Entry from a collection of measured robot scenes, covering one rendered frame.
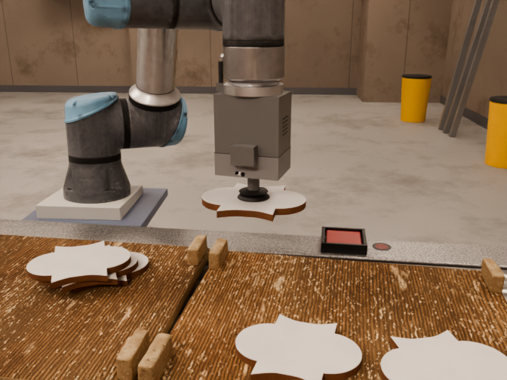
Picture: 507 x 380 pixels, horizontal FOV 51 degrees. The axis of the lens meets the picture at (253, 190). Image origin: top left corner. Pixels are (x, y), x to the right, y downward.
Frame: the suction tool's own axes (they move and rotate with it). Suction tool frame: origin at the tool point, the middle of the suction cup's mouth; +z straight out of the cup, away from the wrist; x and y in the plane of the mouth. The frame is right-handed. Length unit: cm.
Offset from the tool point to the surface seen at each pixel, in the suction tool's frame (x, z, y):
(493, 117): 447, 61, 80
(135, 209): 37, 18, -40
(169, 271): -0.6, 11.3, -12.7
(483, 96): 653, 69, 90
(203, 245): 5.4, 9.4, -9.8
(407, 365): -14.4, 10.3, 21.3
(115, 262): -5.9, 8.4, -18.1
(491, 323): -1.4, 11.3, 30.8
